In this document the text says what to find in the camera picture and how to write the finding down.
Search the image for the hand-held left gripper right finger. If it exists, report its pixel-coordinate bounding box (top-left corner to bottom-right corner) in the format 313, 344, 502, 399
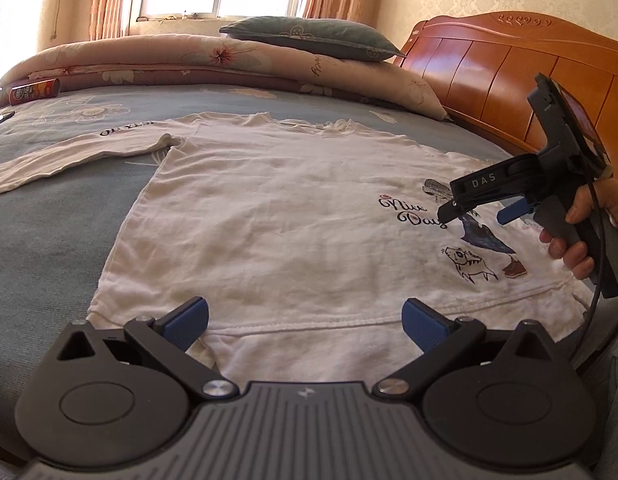
371, 297, 560, 402

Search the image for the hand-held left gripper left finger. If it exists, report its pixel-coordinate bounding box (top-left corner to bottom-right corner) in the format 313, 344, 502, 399
56, 296, 240, 402

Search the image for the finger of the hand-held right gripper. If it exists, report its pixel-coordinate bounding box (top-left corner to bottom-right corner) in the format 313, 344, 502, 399
496, 199, 540, 224
437, 194, 510, 222

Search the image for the white printed t-shirt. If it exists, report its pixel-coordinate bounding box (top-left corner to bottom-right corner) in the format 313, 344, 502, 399
0, 111, 597, 386

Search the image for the person's right hand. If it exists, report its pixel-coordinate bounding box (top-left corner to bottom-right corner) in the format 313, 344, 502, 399
539, 176, 618, 280

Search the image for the wooden headboard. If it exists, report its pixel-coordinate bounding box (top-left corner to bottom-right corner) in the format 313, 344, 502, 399
394, 10, 618, 196

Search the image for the person's grey clothing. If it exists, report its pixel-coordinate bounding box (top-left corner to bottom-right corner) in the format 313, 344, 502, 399
574, 292, 618, 480

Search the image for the green pillow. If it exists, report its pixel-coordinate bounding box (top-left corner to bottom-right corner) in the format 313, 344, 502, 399
219, 16, 407, 63

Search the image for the pink floral quilt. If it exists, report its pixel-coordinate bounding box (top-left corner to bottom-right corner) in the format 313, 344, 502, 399
0, 33, 447, 121

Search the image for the red chips can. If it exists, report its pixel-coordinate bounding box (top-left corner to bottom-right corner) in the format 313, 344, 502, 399
9, 78, 60, 107

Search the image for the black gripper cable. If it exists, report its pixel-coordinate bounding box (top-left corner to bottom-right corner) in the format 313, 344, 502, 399
576, 180, 604, 376

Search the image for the thin wall cable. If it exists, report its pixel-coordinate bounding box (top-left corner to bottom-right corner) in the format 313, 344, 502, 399
49, 0, 72, 41

